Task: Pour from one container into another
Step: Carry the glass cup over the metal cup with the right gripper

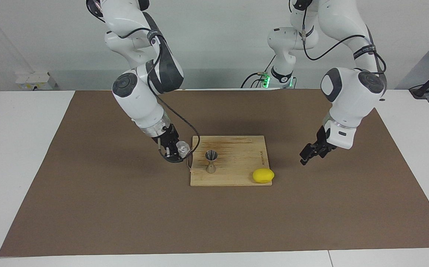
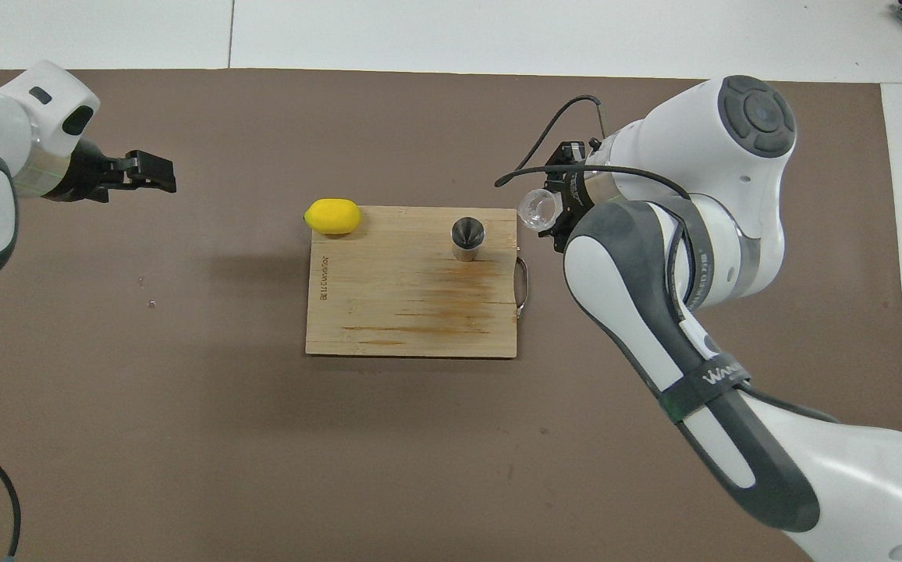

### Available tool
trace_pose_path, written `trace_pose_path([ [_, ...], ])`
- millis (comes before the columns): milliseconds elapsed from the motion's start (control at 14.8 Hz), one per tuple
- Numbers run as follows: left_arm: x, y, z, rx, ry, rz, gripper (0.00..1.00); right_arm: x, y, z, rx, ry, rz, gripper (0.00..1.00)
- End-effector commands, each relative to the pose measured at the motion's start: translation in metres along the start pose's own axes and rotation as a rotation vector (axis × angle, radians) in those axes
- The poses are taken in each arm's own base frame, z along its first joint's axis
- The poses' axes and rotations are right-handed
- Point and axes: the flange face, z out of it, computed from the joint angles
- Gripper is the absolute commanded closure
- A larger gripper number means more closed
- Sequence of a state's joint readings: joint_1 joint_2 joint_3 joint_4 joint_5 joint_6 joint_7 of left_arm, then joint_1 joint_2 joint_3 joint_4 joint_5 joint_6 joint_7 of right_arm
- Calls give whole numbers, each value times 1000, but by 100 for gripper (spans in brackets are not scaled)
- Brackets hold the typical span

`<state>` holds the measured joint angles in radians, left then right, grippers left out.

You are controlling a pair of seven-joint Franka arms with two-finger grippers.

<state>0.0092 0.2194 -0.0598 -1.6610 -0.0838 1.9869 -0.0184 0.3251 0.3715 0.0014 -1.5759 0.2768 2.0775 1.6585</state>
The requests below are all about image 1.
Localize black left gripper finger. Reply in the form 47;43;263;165
299;143;321;161
301;151;327;166

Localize small clear plastic cup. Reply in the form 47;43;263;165
176;141;192;158

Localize steel double jigger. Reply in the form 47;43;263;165
204;150;218;174

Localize yellow lemon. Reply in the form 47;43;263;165
252;168;275;184

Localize wooden cutting board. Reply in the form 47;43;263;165
187;135;273;187

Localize brown table mat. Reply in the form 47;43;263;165
0;89;429;257

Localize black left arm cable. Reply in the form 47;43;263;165
301;0;388;75

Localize black left base cables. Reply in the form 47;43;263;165
241;55;276;89

